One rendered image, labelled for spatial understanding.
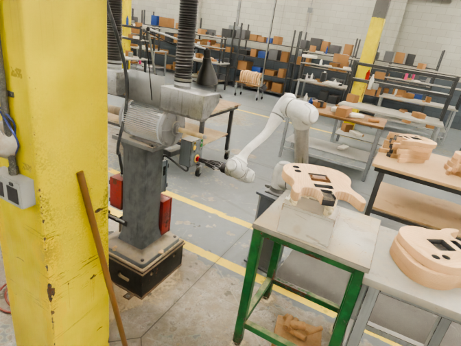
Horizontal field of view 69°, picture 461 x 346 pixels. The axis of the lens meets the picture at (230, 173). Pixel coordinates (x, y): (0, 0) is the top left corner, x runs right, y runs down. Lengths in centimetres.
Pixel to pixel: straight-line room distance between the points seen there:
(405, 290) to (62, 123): 156
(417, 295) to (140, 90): 186
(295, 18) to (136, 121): 1155
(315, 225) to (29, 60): 136
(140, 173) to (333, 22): 1133
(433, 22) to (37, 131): 1226
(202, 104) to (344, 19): 1134
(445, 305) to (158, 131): 173
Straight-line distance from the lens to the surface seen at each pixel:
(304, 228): 176
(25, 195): 118
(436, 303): 181
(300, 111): 224
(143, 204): 244
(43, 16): 108
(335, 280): 320
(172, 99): 197
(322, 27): 1313
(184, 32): 195
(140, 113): 223
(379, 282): 176
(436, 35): 1273
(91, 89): 119
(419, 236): 200
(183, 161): 246
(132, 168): 239
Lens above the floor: 186
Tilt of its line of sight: 23 degrees down
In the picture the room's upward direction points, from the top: 8 degrees clockwise
